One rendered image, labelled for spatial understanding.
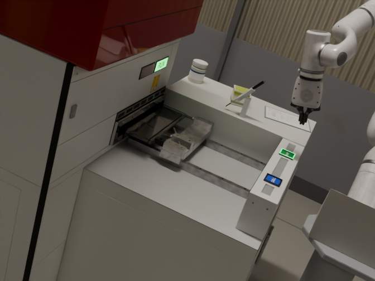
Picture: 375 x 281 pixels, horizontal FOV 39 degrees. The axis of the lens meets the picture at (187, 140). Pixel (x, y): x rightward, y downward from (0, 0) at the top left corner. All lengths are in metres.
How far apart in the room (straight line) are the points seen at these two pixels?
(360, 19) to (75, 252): 1.31
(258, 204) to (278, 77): 2.23
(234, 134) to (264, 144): 0.13
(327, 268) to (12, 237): 1.05
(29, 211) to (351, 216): 1.01
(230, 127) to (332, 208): 0.62
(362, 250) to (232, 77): 2.32
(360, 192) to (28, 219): 1.08
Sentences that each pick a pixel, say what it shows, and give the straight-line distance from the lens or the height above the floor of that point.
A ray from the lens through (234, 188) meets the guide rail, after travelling 1.89.
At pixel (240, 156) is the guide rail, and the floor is 0.84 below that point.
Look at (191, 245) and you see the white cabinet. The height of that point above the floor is 0.73.
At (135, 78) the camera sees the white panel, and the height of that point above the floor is 1.09.
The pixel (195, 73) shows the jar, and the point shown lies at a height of 1.01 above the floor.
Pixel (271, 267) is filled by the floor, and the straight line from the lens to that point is 3.09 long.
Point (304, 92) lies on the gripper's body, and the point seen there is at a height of 1.22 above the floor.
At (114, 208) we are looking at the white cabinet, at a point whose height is 0.73.
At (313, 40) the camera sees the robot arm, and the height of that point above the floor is 1.40.
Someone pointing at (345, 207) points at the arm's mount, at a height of 0.98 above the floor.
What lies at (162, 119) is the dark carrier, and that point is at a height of 0.90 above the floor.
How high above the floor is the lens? 1.71
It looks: 24 degrees down
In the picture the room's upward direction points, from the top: 18 degrees clockwise
